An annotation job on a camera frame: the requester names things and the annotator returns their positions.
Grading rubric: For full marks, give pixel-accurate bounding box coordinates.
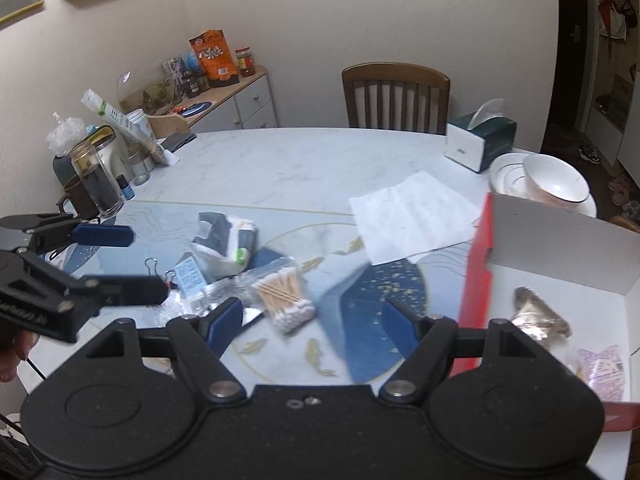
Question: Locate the dark mug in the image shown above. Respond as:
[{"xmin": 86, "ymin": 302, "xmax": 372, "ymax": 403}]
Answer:
[{"xmin": 56, "ymin": 176, "xmax": 101, "ymax": 220}]

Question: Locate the green white tissue box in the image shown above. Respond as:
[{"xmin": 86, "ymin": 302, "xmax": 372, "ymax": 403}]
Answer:
[{"xmin": 445, "ymin": 99, "xmax": 518, "ymax": 174}]

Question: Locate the glass jar dark liquid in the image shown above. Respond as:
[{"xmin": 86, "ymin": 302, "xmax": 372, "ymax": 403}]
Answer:
[{"xmin": 70, "ymin": 140, "xmax": 124, "ymax": 218}]

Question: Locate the silver foil pouch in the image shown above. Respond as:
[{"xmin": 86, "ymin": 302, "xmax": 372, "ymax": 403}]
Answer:
[{"xmin": 186, "ymin": 278, "xmax": 264, "ymax": 328}]

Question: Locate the white gold-rimmed plate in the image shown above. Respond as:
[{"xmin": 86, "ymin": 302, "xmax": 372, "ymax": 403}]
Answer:
[{"xmin": 489, "ymin": 153, "xmax": 597, "ymax": 218}]

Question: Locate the white paper sheet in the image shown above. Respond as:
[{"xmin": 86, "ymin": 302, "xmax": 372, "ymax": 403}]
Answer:
[{"xmin": 349, "ymin": 171, "xmax": 480, "ymax": 266}]

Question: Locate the orange snack bag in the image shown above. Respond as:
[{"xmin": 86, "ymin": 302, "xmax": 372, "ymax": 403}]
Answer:
[{"xmin": 190, "ymin": 29, "xmax": 240, "ymax": 88}]

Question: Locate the wooden chair far side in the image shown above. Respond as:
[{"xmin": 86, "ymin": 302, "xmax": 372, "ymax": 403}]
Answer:
[{"xmin": 342, "ymin": 62, "xmax": 451, "ymax": 136}]

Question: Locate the white grey tissue pack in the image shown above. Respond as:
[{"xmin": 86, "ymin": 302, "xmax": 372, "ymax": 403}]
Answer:
[{"xmin": 191, "ymin": 211, "xmax": 257, "ymax": 281}]

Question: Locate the white drawer sideboard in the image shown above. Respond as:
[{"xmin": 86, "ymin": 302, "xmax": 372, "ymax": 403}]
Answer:
[{"xmin": 146, "ymin": 65, "xmax": 279, "ymax": 139}]

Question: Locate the green white long package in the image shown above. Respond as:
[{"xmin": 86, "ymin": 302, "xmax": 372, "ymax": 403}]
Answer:
[{"xmin": 81, "ymin": 89, "xmax": 179, "ymax": 166}]

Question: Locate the cotton swab bag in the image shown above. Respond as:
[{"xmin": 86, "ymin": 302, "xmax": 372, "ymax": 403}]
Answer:
[{"xmin": 250, "ymin": 266, "xmax": 317, "ymax": 335}]

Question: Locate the blue card packet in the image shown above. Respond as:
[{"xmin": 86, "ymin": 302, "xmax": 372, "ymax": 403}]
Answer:
[{"xmin": 174, "ymin": 252, "xmax": 207, "ymax": 298}]

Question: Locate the purple printed snack packet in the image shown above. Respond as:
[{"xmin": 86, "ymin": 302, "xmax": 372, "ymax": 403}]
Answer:
[{"xmin": 566, "ymin": 344, "xmax": 625, "ymax": 402}]

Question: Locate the small blue bottle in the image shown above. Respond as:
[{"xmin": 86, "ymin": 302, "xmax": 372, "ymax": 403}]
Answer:
[{"xmin": 116, "ymin": 174, "xmax": 136, "ymax": 200}]

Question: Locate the white ceramic bowl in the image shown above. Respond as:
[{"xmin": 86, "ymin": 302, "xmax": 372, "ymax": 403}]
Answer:
[{"xmin": 522, "ymin": 154, "xmax": 590, "ymax": 210}]

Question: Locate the person's left hand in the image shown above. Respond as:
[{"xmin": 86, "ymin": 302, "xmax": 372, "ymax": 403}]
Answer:
[{"xmin": 0, "ymin": 330, "xmax": 39, "ymax": 382}]

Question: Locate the glass dome terrarium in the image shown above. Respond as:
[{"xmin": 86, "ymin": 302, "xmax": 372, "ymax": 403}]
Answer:
[{"xmin": 116, "ymin": 58, "xmax": 184, "ymax": 116}]

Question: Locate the red white cardboard box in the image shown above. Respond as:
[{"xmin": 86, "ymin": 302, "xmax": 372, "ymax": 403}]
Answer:
[{"xmin": 447, "ymin": 192, "xmax": 640, "ymax": 434}]

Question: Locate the gold foil snack bag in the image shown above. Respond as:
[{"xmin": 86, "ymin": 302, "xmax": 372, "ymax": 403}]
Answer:
[{"xmin": 511, "ymin": 287, "xmax": 572, "ymax": 350}]

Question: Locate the red lidded jar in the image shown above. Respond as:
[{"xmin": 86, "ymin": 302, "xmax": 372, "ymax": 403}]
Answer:
[{"xmin": 235, "ymin": 47, "xmax": 256, "ymax": 77}]

